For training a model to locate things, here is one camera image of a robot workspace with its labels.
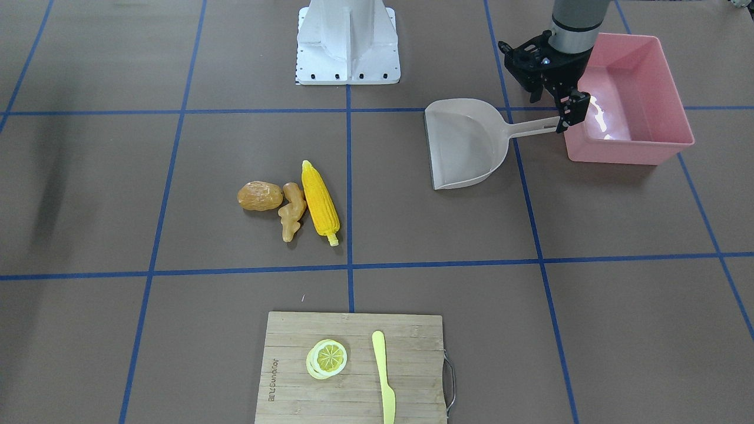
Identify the pink plastic bin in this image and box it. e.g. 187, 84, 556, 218
564, 33, 695, 165

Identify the toy brown potato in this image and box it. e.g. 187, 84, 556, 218
237, 181, 283, 211

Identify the white camera mast base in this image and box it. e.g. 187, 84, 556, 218
295, 1, 401, 85

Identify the yellow lemon slice toy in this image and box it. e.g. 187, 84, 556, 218
305, 340, 348, 379

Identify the wooden cutting board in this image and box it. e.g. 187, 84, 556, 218
254, 312, 449, 423

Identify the yellow toy corn cob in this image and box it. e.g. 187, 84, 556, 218
301, 160, 341, 247

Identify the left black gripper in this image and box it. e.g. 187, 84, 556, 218
498, 31, 591, 134

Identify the beige plastic dustpan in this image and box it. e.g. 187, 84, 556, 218
424, 98, 560, 190

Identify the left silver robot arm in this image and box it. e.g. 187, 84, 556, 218
498, 1, 609, 134

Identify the yellow plastic knife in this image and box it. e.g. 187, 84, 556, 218
371, 330, 396, 423

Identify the toy ginger root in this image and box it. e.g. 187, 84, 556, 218
278, 182, 307, 243

